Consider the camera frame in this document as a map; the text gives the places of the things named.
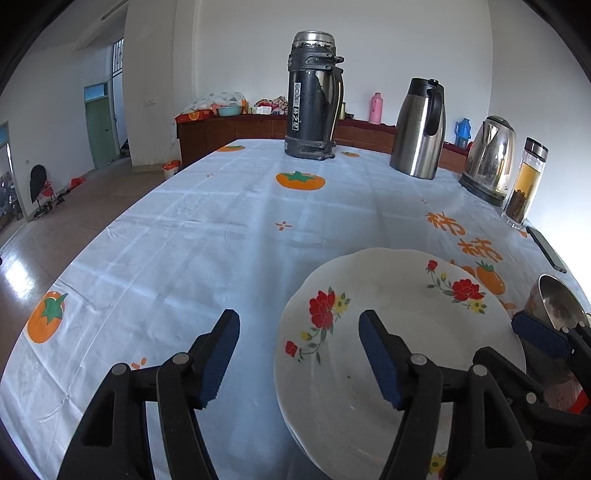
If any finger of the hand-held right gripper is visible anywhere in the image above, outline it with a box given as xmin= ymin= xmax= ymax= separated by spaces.
xmin=473 ymin=346 xmax=591 ymax=444
xmin=511 ymin=310 xmax=591 ymax=365

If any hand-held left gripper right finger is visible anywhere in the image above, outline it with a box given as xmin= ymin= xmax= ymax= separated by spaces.
xmin=358 ymin=309 xmax=540 ymax=480

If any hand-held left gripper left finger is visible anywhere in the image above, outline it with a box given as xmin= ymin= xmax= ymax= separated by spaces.
xmin=58 ymin=308 xmax=241 ymax=480

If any red plastic bowl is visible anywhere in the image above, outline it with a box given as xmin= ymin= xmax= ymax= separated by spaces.
xmin=545 ymin=382 xmax=591 ymax=416

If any stainless steel bowl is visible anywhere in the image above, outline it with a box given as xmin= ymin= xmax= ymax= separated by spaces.
xmin=524 ymin=274 xmax=591 ymax=384

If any white plate with red flowers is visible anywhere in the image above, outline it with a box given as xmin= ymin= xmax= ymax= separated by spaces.
xmin=273 ymin=248 xmax=528 ymax=480

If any black smartphone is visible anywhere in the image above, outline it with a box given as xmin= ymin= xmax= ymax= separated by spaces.
xmin=526 ymin=226 xmax=568 ymax=274

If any persimmon printed tablecloth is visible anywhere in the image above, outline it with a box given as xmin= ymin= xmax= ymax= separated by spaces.
xmin=0 ymin=138 xmax=591 ymax=480

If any glass tea bottle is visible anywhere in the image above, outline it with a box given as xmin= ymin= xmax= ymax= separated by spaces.
xmin=501 ymin=137 xmax=549 ymax=230

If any stainless steel electric kettle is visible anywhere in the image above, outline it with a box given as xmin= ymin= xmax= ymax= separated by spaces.
xmin=458 ymin=115 xmax=516 ymax=207

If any stainless steel carafe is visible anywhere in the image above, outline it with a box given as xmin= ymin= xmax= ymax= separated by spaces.
xmin=389 ymin=78 xmax=447 ymax=180

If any brown wooden cabinet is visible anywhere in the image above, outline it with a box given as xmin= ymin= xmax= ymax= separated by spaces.
xmin=174 ymin=113 xmax=467 ymax=174

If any black chair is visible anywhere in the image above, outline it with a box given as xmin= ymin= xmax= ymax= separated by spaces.
xmin=30 ymin=165 xmax=58 ymax=217

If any green door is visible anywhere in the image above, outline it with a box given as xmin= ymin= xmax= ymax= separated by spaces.
xmin=84 ymin=97 xmax=116 ymax=169

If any mesh food cover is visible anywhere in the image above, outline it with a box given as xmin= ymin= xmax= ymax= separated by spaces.
xmin=185 ymin=91 xmax=247 ymax=114

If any pile of colourful cloth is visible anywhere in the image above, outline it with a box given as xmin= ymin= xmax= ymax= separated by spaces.
xmin=254 ymin=96 xmax=288 ymax=114

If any black vacuum flask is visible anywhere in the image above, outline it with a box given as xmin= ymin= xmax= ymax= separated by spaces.
xmin=283 ymin=31 xmax=345 ymax=161

